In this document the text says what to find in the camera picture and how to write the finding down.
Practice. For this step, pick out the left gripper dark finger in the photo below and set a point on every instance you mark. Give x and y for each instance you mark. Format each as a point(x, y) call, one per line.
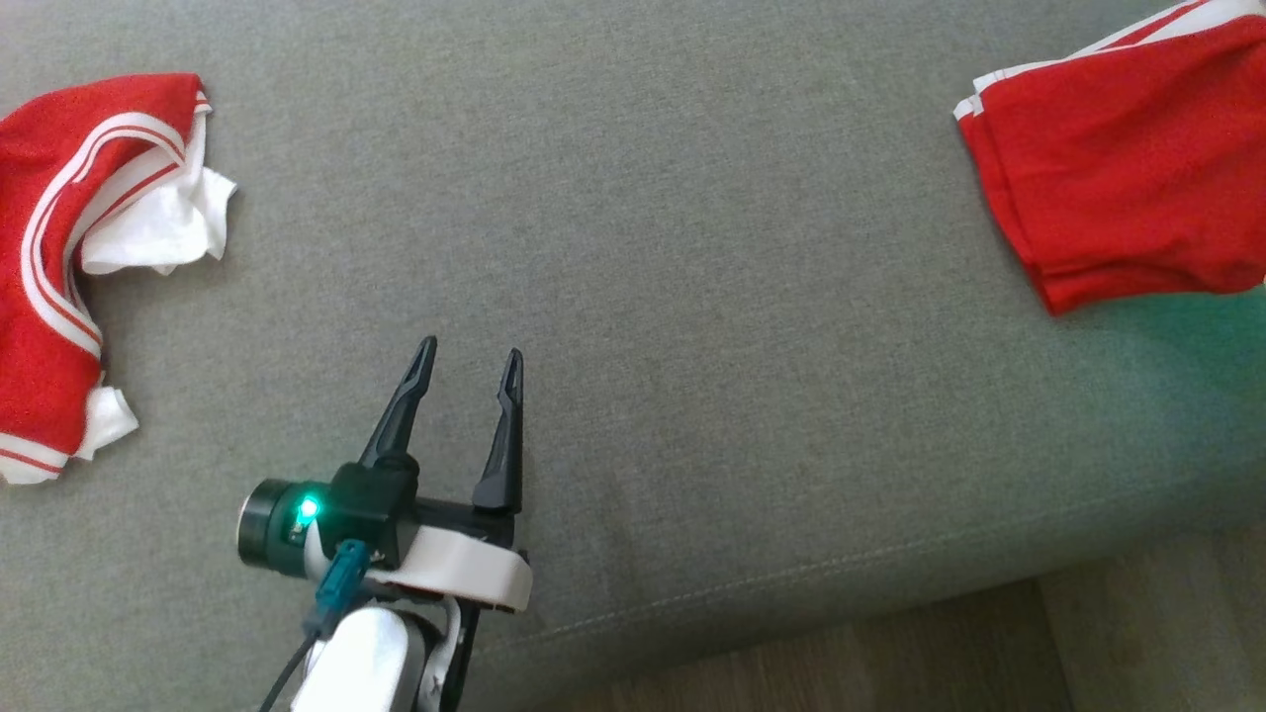
point(401, 405)
point(502, 445)

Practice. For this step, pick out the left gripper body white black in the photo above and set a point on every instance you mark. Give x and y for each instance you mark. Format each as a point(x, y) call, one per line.
point(435, 559)

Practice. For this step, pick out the red jersey with white sleeves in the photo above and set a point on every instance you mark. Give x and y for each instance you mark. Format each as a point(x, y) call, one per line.
point(59, 257)

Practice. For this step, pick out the red shorts with white stripes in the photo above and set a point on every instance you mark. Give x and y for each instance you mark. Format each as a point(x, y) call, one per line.
point(1128, 158)

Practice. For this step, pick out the large grey sofa seat cushion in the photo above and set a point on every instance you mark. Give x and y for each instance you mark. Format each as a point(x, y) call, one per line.
point(692, 297)

